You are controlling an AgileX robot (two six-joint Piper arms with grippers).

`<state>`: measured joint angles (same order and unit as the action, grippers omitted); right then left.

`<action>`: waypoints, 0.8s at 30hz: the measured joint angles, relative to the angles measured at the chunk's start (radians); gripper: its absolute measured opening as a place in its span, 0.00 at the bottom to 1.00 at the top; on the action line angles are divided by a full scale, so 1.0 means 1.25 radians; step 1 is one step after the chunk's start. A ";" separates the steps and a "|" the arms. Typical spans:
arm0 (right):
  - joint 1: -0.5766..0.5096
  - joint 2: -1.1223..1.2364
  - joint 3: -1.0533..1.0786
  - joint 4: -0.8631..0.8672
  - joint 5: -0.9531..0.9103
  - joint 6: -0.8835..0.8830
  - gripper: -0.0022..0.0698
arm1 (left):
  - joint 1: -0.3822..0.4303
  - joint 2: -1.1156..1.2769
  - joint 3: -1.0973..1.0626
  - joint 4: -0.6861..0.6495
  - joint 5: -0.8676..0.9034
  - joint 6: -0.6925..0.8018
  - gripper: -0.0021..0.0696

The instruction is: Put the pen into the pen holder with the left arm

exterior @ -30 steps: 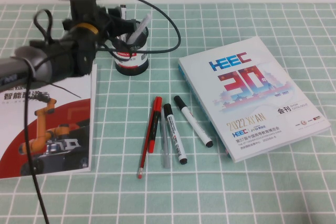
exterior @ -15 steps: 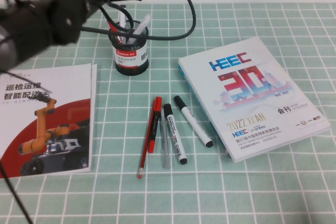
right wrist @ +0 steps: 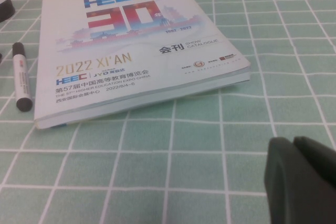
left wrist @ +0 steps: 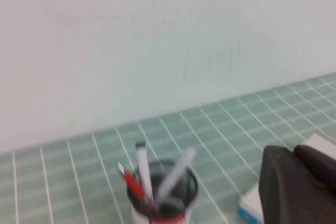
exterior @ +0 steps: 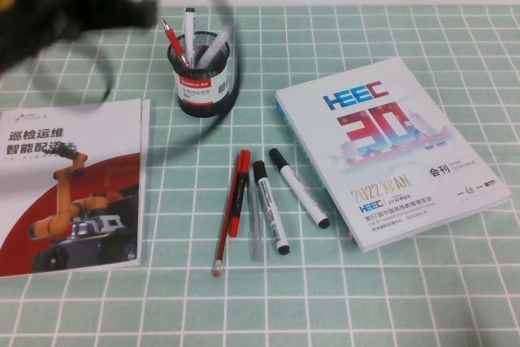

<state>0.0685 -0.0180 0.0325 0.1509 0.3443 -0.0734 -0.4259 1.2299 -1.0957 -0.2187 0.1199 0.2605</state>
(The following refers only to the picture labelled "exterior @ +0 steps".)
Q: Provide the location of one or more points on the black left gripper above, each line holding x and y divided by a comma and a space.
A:
134, 11

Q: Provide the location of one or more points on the red gel pen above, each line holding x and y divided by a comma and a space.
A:
174, 40

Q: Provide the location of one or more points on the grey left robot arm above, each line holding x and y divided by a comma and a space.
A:
40, 30

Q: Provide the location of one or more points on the white pen with black cap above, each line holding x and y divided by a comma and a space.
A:
189, 30

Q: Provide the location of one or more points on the white translucent capped pen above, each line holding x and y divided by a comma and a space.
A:
215, 44

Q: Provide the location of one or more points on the black mesh pen holder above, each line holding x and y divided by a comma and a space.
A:
203, 99

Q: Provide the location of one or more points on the clear grey pen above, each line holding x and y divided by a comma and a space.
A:
256, 237

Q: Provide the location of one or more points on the white brochure underneath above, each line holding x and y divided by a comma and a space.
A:
145, 127

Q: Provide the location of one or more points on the red and black marker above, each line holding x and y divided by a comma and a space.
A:
235, 223

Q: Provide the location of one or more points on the white marker with printed label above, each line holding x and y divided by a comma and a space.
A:
272, 213

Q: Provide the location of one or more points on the plain white marker black caps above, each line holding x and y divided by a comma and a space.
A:
300, 190

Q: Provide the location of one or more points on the red black pencil with eraser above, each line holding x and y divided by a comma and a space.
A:
221, 247

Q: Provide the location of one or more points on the white HEEC catalogue book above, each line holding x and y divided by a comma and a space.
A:
386, 160

